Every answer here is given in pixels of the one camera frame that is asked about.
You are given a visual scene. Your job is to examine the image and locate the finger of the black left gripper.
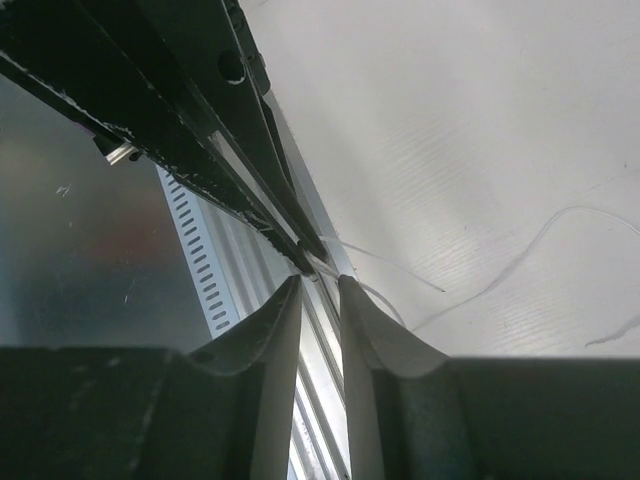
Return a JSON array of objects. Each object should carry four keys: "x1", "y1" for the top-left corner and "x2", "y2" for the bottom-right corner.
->
[
  {"x1": 149, "y1": 1, "x2": 328, "y2": 261},
  {"x1": 1, "y1": 1, "x2": 316, "y2": 275}
]

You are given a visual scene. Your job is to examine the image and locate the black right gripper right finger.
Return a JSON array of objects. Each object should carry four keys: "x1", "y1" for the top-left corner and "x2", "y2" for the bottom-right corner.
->
[{"x1": 339, "y1": 276, "x2": 639, "y2": 479}]

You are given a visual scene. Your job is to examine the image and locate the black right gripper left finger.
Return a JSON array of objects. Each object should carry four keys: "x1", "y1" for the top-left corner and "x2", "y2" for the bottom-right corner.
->
[{"x1": 1, "y1": 276, "x2": 301, "y2": 479}]

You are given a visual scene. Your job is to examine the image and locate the white thin wire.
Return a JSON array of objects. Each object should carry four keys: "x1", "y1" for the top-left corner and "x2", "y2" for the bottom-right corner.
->
[{"x1": 309, "y1": 205, "x2": 640, "y2": 349}]

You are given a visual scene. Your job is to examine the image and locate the aluminium table edge rail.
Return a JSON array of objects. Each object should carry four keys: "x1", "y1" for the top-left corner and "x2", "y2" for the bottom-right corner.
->
[{"x1": 199, "y1": 89, "x2": 361, "y2": 480}]

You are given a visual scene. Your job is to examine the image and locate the white slotted cable duct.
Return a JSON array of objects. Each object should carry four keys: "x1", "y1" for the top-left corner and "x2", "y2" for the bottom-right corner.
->
[{"x1": 155, "y1": 166, "x2": 240, "y2": 339}]

